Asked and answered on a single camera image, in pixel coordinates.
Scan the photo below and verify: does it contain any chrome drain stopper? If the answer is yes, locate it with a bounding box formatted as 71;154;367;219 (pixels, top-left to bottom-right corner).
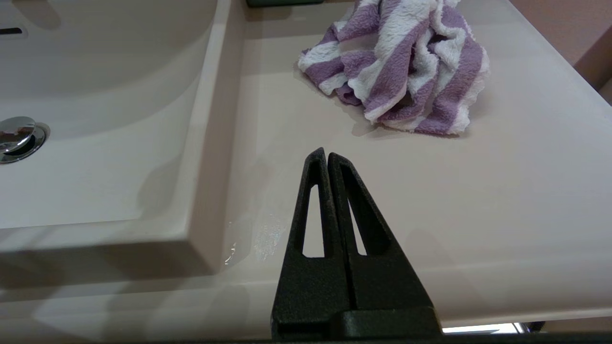
0;116;50;164

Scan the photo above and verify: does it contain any dark blue small tray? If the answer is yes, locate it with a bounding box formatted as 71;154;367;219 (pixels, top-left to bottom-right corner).
246;0;326;8

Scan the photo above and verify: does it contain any purple white striped towel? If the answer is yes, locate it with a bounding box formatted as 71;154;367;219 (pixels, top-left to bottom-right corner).
297;0;490;136

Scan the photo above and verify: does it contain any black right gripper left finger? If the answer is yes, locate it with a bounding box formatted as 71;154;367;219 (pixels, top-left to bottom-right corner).
271;147;357;341

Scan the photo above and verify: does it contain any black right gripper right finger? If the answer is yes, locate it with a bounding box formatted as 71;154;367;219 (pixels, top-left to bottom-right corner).
328;152;443;341

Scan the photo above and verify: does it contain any white ceramic sink basin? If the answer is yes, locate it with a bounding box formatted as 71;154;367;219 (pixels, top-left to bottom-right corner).
0;0;249;287

